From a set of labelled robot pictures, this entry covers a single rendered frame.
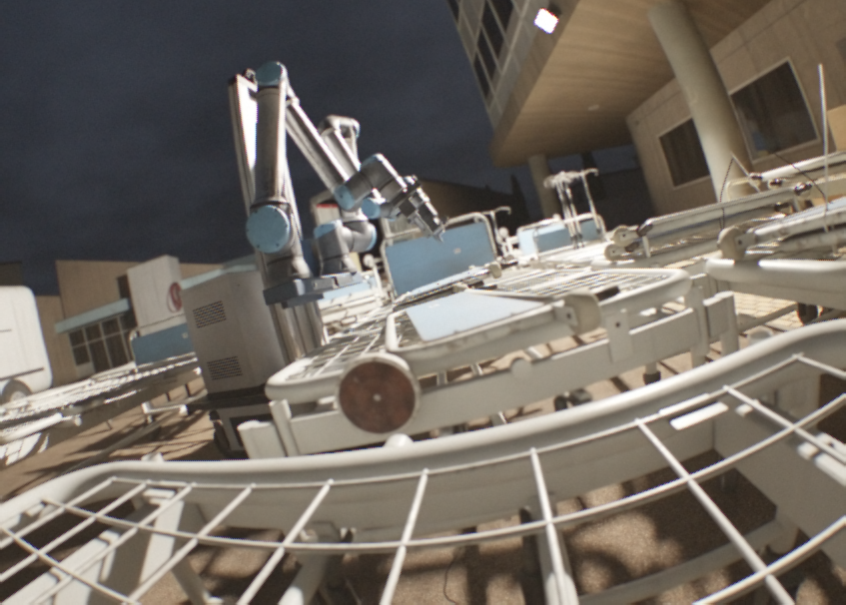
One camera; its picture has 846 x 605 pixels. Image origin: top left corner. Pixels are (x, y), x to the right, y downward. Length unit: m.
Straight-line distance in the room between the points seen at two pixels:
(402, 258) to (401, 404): 2.08
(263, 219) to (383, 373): 0.89
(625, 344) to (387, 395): 0.37
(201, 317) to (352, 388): 1.35
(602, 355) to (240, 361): 1.44
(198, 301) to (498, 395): 1.48
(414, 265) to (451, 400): 2.03
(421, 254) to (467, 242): 0.32
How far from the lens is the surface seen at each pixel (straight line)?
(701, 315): 0.72
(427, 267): 2.56
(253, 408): 1.66
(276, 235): 1.31
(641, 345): 0.65
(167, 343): 2.66
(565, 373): 0.60
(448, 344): 0.54
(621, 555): 0.86
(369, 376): 0.53
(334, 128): 2.02
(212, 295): 1.76
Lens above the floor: 0.62
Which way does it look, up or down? 2 degrees down
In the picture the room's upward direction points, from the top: 15 degrees counter-clockwise
